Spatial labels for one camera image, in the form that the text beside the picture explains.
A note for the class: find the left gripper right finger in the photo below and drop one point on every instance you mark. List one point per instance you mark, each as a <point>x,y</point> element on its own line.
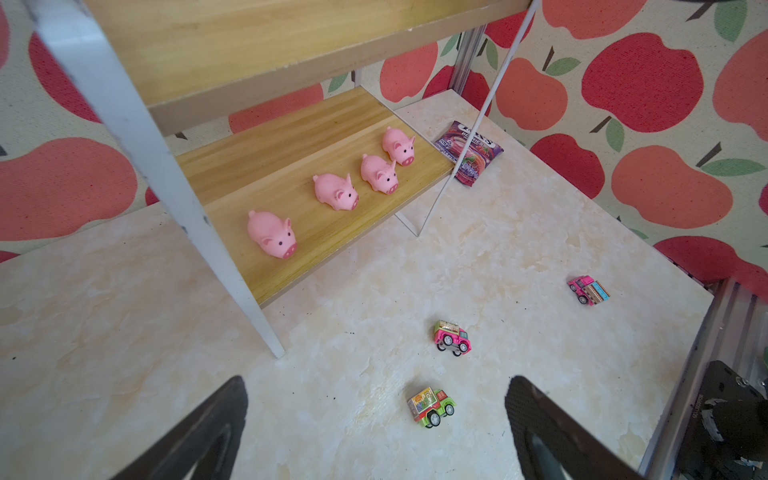
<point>550,444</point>

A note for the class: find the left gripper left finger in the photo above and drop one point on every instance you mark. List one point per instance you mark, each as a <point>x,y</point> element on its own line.
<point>204,445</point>

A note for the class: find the pink square toy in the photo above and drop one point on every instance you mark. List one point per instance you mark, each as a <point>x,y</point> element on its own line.
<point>335,191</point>

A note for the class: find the pink pig toy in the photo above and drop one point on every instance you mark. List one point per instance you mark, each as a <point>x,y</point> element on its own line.
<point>399,147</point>
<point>379,173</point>

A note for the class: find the green pink toy bus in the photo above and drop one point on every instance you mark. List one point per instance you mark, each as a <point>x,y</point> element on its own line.
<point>428,407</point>

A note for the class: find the pink teal toy car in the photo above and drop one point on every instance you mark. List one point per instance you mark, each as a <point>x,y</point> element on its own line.
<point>588,290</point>

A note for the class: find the purple candy bag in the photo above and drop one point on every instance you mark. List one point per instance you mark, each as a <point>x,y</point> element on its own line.
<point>478,157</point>

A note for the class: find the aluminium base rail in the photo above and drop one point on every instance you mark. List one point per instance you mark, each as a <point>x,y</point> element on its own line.
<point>715,423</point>

